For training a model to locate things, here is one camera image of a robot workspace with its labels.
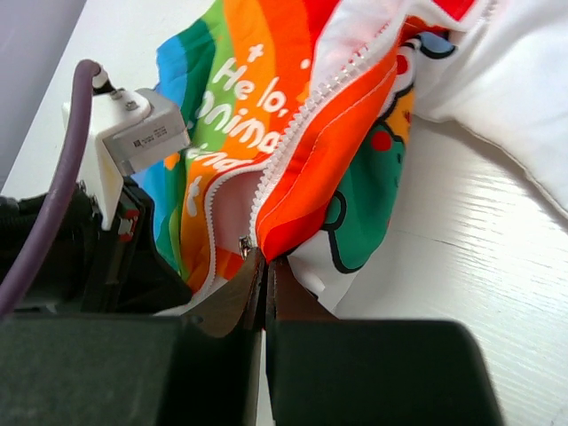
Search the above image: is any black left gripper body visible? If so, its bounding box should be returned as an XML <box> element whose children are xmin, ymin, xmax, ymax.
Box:
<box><xmin>17</xmin><ymin>178</ymin><xmax>192</xmax><ymax>314</ymax></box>

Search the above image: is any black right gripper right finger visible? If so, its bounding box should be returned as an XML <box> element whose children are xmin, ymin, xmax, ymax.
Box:
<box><xmin>265</xmin><ymin>259</ymin><xmax>503</xmax><ymax>425</ymax></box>

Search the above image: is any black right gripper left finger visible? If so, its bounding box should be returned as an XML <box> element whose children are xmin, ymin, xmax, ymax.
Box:
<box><xmin>1</xmin><ymin>249</ymin><xmax>265</xmax><ymax>425</ymax></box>

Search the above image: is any rainbow red kids jacket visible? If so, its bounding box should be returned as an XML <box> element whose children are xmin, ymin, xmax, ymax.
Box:
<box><xmin>136</xmin><ymin>1</ymin><xmax>567</xmax><ymax>315</ymax></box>

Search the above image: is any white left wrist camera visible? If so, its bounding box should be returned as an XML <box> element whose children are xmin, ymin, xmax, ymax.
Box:
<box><xmin>75</xmin><ymin>89</ymin><xmax>190</xmax><ymax>231</ymax></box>

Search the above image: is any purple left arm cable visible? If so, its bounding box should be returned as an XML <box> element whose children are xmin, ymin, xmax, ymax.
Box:
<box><xmin>0</xmin><ymin>59</ymin><xmax>104</xmax><ymax>316</ymax></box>

